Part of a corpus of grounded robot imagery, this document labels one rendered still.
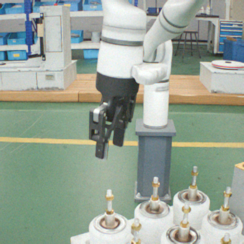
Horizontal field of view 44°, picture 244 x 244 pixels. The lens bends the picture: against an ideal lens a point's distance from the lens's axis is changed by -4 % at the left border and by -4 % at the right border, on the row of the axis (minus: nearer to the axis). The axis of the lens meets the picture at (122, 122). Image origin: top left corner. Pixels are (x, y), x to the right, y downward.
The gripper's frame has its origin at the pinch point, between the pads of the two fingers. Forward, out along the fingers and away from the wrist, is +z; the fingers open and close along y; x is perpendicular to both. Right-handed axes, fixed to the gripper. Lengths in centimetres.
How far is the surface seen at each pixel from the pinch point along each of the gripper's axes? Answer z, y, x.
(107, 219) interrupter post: 19.8, -2.6, 0.1
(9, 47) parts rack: 78, -347, -374
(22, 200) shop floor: 54, -29, -50
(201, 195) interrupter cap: 19.3, -23.6, 16.7
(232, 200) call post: 23.2, -32.2, 25.1
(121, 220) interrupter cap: 21.0, -5.3, 2.3
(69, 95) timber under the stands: 58, -161, -117
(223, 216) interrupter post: 16.8, -14.4, 23.7
